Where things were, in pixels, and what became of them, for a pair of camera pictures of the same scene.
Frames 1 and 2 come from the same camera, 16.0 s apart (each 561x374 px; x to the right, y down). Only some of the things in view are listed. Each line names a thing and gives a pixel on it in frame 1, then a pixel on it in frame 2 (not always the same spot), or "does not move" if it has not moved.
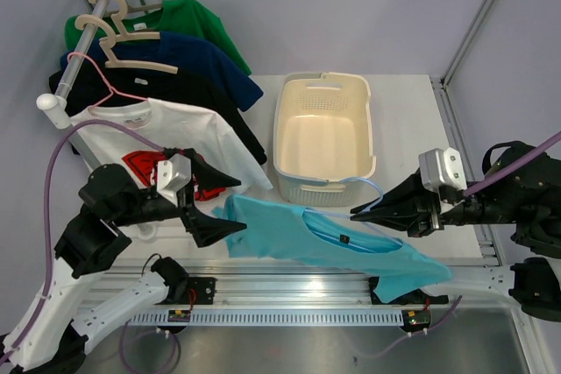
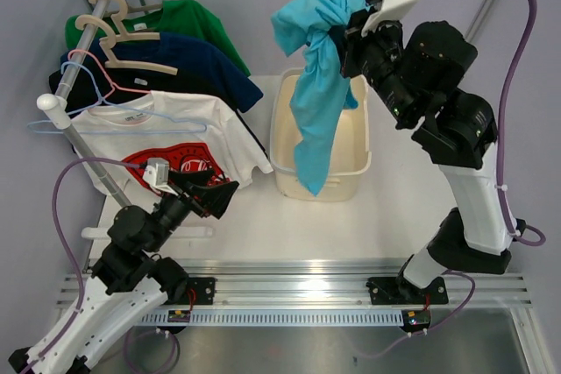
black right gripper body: (433, 212) -> (374, 55)
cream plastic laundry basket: (322, 137) does not move
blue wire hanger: (376, 203) -> (103, 100)
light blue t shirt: (275, 229) -> (320, 88)
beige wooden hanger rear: (118, 18) does not move
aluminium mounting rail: (216, 284) does not move
